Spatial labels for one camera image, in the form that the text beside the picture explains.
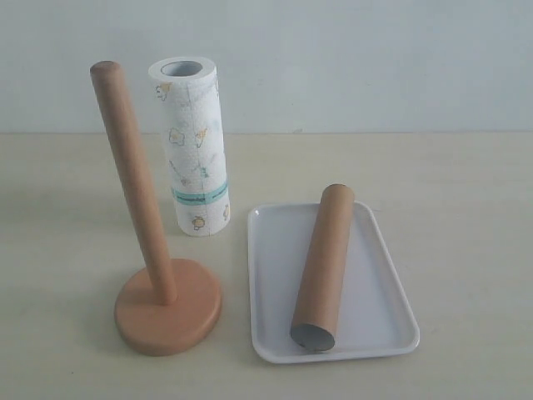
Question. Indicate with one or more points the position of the white printed paper towel roll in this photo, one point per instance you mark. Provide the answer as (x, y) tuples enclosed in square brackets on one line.
[(190, 122)]

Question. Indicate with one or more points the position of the brown cardboard tube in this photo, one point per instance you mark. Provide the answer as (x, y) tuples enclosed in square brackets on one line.
[(315, 318)]

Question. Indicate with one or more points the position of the white rectangular plastic tray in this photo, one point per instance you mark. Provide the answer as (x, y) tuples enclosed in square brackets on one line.
[(375, 318)]

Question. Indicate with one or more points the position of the wooden paper towel holder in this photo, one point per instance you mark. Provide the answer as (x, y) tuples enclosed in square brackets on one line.
[(171, 304)]

